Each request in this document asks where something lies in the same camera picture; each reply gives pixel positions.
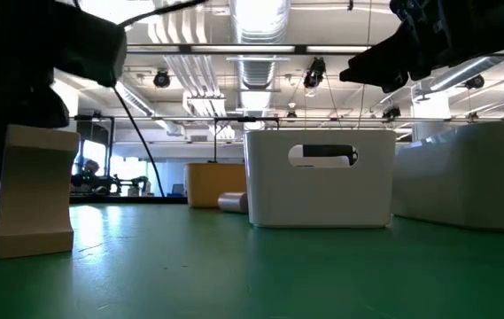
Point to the yellow wooden box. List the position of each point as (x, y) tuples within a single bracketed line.
[(214, 181)]

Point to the pale wooden cylinder block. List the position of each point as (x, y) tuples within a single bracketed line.
[(234, 203)]

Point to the large white plastic bin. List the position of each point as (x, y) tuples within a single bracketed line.
[(468, 177)]

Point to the person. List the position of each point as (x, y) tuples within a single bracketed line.
[(87, 177)]

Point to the white ceiling pipe bundle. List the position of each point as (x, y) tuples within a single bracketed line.
[(194, 66)]

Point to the white round building column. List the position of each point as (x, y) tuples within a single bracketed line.
[(431, 115)]

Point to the small grey background screen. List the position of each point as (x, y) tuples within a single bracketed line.
[(177, 189)]

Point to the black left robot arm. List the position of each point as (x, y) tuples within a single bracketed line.
[(34, 40)]

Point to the tall tan notched wooden block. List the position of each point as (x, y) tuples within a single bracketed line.
[(34, 199)]

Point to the grey ceiling pipe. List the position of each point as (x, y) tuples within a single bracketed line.
[(459, 73)]

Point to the black background robot arm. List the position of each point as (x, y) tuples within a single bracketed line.
[(121, 181)]

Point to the silver spiral ceiling duct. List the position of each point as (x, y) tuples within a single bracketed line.
[(258, 26)]

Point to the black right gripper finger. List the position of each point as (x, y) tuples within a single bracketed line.
[(395, 84), (384, 62)]

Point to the slim grey overhead rail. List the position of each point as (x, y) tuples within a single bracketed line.
[(344, 119)]

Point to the black background station frame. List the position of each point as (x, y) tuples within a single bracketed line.
[(94, 133)]

